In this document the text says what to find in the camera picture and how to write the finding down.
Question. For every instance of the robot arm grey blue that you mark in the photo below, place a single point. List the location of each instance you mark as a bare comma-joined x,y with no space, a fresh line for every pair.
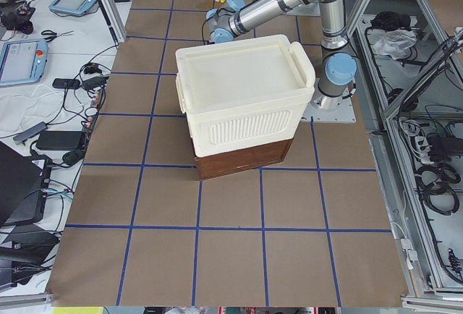
237,18

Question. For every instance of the cream plastic storage box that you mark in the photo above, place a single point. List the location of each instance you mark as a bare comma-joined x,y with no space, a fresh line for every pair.
243,93

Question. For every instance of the black power adapter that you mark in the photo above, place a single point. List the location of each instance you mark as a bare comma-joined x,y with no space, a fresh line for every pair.
59,140

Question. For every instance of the crumpled white cloth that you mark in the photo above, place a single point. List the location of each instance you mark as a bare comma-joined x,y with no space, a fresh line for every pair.
396,44

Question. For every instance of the black laptop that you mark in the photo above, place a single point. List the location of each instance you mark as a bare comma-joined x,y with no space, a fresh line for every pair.
23,179

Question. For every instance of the blue teach pendant near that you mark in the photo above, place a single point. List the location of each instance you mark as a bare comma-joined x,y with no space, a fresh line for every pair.
23,62

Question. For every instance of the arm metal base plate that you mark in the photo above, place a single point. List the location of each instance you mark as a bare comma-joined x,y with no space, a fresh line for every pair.
332,111

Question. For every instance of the aluminium frame post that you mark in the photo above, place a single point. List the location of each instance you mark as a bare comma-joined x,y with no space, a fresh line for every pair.
113,20

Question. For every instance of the aluminium frame rail structure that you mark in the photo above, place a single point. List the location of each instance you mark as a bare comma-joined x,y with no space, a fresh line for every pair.
415,113

